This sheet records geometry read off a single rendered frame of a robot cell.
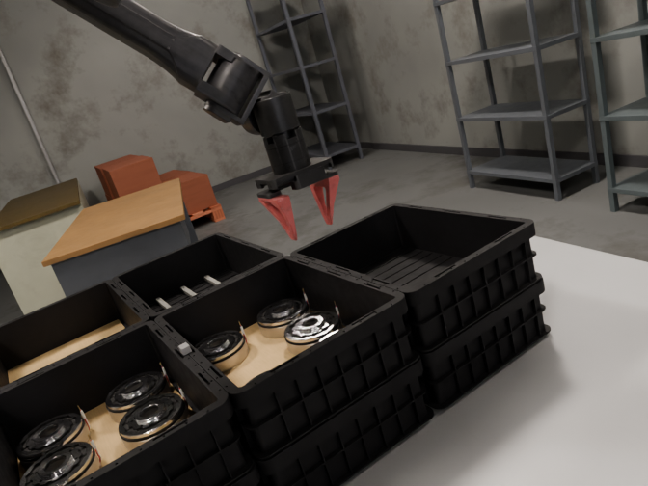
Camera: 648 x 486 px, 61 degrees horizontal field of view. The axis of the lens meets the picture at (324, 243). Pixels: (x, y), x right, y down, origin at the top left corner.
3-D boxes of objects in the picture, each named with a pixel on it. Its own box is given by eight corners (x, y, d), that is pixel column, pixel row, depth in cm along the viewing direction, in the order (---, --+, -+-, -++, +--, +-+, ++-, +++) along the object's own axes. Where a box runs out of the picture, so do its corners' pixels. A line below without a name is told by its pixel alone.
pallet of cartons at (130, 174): (199, 202, 698) (175, 139, 672) (227, 219, 570) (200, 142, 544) (120, 231, 665) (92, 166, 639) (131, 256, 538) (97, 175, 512)
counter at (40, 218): (102, 237, 659) (76, 177, 635) (117, 284, 460) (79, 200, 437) (40, 260, 635) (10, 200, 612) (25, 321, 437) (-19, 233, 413)
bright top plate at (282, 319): (315, 309, 105) (314, 306, 105) (268, 332, 101) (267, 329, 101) (294, 295, 114) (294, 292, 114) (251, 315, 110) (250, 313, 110)
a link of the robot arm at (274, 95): (255, 94, 74) (293, 82, 75) (242, 97, 80) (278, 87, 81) (270, 145, 76) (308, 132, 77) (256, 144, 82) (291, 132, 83)
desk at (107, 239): (212, 267, 433) (178, 177, 409) (231, 339, 303) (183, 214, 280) (122, 299, 421) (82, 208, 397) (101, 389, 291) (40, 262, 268)
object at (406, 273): (547, 281, 100) (537, 223, 96) (427, 361, 87) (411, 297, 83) (405, 249, 133) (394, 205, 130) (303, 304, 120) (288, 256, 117)
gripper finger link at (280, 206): (272, 243, 84) (252, 184, 81) (311, 225, 87) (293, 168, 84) (292, 249, 78) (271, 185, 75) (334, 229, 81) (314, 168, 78)
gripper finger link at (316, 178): (292, 233, 85) (273, 175, 83) (330, 217, 88) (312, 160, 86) (313, 238, 79) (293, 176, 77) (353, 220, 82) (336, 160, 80)
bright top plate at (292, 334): (349, 324, 95) (348, 321, 95) (297, 350, 92) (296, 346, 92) (325, 308, 104) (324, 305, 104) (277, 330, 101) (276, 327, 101)
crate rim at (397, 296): (413, 309, 84) (410, 294, 83) (239, 413, 70) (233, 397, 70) (289, 264, 117) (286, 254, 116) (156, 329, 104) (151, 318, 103)
